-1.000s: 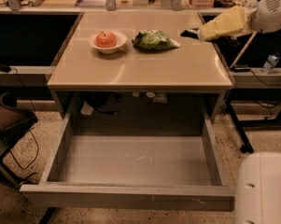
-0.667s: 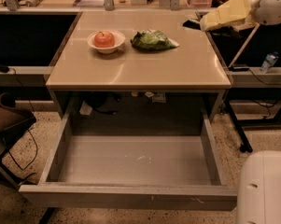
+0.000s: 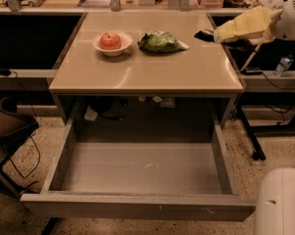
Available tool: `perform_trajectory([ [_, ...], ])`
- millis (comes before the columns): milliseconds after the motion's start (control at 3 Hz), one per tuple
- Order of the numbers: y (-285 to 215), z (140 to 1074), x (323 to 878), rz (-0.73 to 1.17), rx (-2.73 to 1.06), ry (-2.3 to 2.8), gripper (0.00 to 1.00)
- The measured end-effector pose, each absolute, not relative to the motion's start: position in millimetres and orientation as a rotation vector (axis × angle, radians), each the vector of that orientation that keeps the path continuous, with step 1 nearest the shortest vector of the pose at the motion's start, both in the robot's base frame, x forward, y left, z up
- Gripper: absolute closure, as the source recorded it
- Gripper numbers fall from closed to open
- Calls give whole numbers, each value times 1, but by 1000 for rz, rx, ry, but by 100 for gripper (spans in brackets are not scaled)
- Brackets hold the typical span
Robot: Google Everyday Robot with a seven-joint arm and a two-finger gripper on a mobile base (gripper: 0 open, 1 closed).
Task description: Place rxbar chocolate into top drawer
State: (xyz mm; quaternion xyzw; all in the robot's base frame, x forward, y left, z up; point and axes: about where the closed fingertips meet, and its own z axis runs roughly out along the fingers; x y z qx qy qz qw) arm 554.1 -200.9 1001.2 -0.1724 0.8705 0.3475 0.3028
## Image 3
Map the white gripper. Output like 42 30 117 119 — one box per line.
214 0 295 44

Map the green chip bag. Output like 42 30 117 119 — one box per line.
137 31 189 54

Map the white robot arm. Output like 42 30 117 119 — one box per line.
214 0 295 235

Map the open grey drawer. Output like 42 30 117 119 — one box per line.
22 114 255 221

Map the black device under stick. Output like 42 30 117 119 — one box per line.
241 68 263 75

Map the clear water bottle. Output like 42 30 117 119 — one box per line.
273 55 294 77

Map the beige top cabinet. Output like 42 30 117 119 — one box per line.
49 10 243 120

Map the white ceramic bowl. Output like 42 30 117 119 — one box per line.
92 31 132 57

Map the red apple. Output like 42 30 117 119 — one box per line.
99 32 122 50

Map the black device on ledge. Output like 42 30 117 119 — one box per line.
0 68 11 76

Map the brown office chair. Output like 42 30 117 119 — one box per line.
0 97 38 199

